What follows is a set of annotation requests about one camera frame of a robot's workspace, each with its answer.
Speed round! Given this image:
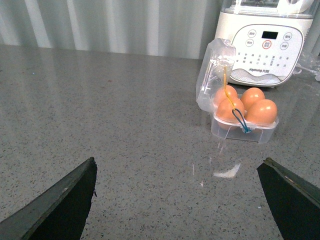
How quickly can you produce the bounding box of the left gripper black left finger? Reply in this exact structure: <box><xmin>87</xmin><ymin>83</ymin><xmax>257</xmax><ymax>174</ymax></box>
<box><xmin>0</xmin><ymin>157</ymin><xmax>97</xmax><ymax>240</ymax></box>

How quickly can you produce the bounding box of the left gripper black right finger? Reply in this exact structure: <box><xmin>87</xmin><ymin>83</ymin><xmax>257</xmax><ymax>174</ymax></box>
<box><xmin>257</xmin><ymin>157</ymin><xmax>320</xmax><ymax>240</ymax></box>

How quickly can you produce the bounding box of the brown egg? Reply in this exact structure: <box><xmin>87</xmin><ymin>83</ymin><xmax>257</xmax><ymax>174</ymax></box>
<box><xmin>245</xmin><ymin>99</ymin><xmax>278</xmax><ymax>125</ymax></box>
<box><xmin>216</xmin><ymin>97</ymin><xmax>245</xmax><ymax>123</ymax></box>
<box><xmin>240</xmin><ymin>87</ymin><xmax>265</xmax><ymax>111</ymax></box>
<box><xmin>213</xmin><ymin>85</ymin><xmax>238</xmax><ymax>106</ymax></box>

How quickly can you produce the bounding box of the clear plastic egg box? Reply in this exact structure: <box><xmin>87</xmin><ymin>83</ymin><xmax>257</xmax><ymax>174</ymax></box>
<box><xmin>195</xmin><ymin>38</ymin><xmax>279</xmax><ymax>144</ymax></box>

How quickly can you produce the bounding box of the yellow blue rubber band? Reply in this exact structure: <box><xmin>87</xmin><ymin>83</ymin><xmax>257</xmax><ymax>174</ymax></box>
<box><xmin>223</xmin><ymin>65</ymin><xmax>252</xmax><ymax>134</ymax></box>

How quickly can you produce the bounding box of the clear plastic bag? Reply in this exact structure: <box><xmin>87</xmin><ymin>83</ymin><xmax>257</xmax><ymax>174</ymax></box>
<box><xmin>293</xmin><ymin>50</ymin><xmax>320</xmax><ymax>82</ymax></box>

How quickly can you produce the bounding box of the white Joyoung soymilk machine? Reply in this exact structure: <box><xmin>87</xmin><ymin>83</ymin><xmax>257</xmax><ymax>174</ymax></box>
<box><xmin>215</xmin><ymin>0</ymin><xmax>320</xmax><ymax>88</ymax></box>

